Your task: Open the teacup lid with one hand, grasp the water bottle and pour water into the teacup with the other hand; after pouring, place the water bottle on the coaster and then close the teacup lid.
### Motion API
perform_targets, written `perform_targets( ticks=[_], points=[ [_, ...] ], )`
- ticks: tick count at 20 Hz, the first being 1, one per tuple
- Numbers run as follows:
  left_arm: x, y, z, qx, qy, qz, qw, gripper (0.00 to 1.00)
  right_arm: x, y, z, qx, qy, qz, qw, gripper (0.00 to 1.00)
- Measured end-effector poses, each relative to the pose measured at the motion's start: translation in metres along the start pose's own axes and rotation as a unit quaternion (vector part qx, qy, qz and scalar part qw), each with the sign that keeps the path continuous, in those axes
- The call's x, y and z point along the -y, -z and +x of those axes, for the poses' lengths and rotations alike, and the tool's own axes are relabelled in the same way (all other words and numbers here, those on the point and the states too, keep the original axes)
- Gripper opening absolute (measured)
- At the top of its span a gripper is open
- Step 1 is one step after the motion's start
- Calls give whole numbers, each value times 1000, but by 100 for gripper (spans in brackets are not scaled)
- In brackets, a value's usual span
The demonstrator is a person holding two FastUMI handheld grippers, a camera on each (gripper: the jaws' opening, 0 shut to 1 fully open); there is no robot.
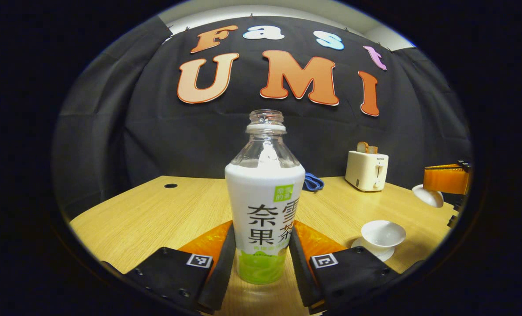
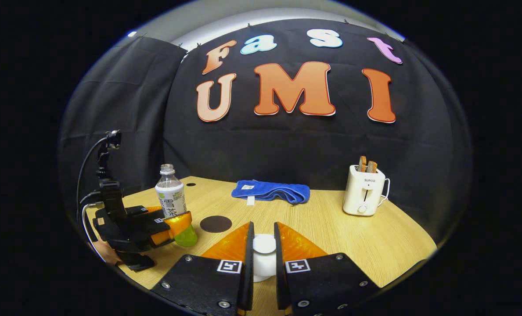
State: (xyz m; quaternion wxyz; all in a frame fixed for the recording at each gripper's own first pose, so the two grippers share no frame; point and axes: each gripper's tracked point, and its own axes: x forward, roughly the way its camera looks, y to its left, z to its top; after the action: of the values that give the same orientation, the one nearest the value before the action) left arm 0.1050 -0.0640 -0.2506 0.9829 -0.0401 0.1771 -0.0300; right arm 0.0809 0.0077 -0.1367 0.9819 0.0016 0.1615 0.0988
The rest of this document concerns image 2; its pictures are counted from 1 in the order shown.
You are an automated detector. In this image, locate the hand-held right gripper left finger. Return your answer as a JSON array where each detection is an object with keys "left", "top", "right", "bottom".
[{"left": 150, "top": 221, "right": 255, "bottom": 316}]

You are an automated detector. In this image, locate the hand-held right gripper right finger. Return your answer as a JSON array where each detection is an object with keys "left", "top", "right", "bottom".
[{"left": 273, "top": 221, "right": 381, "bottom": 316}]

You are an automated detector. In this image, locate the white teacup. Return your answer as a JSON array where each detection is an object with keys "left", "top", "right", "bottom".
[{"left": 253, "top": 263, "right": 277, "bottom": 283}]

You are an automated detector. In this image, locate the clear water bottle green label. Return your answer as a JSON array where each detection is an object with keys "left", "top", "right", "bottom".
[{"left": 155, "top": 164, "right": 198, "bottom": 248}]

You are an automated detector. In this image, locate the white teacup lid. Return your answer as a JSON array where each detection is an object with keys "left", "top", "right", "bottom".
[{"left": 252, "top": 233, "right": 277, "bottom": 268}]

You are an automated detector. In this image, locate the dark round coaster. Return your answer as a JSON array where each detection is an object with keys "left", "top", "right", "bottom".
[{"left": 199, "top": 215, "right": 233, "bottom": 233}]

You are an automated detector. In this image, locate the blue folded towel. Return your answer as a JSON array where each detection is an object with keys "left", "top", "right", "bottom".
[{"left": 231, "top": 180, "right": 311, "bottom": 206}]

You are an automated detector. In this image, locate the white toaster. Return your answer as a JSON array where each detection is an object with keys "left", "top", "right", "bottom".
[{"left": 342, "top": 165, "right": 386, "bottom": 216}]

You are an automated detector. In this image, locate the black backdrop cloth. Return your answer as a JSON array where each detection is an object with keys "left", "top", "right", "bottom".
[{"left": 59, "top": 18, "right": 474, "bottom": 246}]

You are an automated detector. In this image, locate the black cable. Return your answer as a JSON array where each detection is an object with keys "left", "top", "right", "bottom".
[{"left": 76, "top": 135, "right": 108, "bottom": 220}]

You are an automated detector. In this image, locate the white toaster cord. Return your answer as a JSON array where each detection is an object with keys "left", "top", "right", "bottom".
[{"left": 377, "top": 178, "right": 391, "bottom": 207}]

